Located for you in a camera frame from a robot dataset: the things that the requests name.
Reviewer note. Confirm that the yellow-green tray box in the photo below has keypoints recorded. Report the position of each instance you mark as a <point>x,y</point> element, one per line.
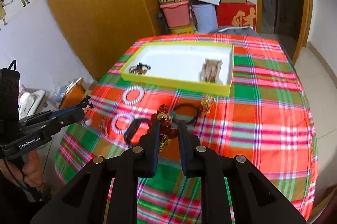
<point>173,61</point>

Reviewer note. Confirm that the pink plastic bin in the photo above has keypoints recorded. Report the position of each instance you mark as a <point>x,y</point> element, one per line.
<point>175,15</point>

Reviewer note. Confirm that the wooden wardrobe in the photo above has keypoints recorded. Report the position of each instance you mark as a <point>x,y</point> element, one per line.
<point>92,16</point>

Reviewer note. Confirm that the red box with gold print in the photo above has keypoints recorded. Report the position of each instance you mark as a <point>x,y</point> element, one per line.
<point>237,16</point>

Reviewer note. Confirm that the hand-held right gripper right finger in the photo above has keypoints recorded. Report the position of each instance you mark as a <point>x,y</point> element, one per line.
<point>181,150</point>

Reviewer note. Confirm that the plaid tablecloth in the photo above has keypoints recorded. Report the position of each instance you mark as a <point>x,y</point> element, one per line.
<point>263,121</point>

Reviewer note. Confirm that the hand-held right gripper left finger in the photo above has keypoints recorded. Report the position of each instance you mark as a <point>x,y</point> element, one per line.
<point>157,150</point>

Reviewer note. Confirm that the gold ornament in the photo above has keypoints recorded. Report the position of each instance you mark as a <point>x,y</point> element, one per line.
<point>206,104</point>

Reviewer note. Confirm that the low yellow tin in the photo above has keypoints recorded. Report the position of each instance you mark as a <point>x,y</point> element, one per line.
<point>181,30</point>

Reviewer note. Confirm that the pale blue bucket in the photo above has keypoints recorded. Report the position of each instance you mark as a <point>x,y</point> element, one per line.
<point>204,19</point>

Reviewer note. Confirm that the person's left hand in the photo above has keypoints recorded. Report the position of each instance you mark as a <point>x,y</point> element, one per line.
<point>33,170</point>

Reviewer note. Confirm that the black wristband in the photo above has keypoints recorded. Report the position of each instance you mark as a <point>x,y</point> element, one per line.
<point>129,134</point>

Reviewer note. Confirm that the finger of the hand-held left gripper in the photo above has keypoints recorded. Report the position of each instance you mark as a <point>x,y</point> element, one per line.
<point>68,110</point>
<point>71,118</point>

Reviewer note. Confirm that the white plastic object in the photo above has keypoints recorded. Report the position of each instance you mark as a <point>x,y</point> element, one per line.
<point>29,101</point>

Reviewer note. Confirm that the orange bag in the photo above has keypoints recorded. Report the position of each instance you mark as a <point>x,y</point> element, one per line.
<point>72,94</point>

